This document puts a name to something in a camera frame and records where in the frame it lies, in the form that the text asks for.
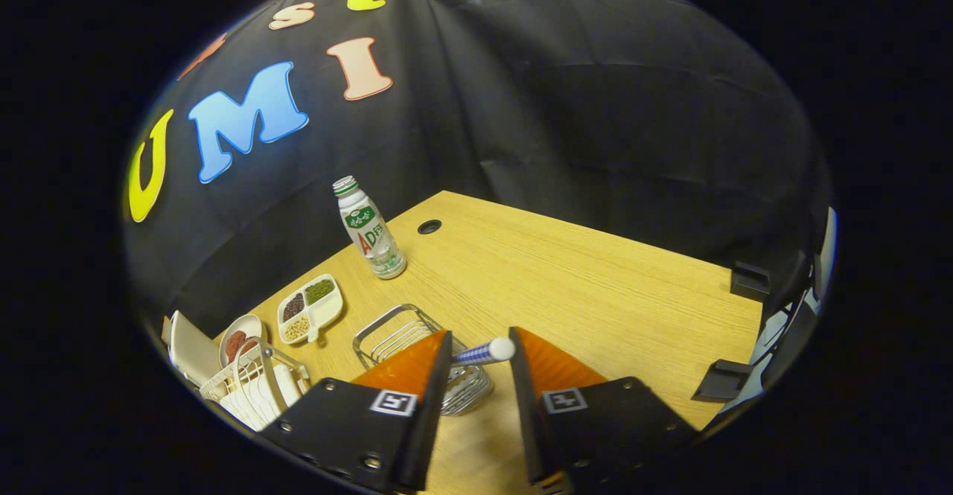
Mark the white toaster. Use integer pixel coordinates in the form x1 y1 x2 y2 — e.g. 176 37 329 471
168 310 221 388

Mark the white divided tray with beans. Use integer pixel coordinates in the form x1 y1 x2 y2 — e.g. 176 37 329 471
277 274 344 345

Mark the grey plate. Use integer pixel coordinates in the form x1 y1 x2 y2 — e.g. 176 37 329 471
219 314 264 365

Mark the black backdrop cloth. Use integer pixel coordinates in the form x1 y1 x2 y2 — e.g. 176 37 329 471
123 0 835 347

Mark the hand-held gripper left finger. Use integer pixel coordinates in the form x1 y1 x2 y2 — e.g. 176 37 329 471
261 330 453 494

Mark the white and black equipment frame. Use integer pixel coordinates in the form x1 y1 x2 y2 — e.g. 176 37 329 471
718 207 839 415

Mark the black table clamp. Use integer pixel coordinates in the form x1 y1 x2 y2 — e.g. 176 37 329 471
691 359 754 404
730 261 772 302

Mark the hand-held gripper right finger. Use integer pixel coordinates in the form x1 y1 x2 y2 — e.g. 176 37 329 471
509 326 701 494

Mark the white drink bottle, green label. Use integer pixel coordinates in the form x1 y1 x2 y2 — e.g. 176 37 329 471
332 176 407 281

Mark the white spoon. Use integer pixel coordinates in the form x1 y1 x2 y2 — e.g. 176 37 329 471
450 336 516 368

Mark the metal wire basket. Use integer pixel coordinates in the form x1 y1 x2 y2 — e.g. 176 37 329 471
352 303 494 416

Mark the white wire dish rack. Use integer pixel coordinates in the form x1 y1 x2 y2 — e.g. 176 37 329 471
199 337 311 432

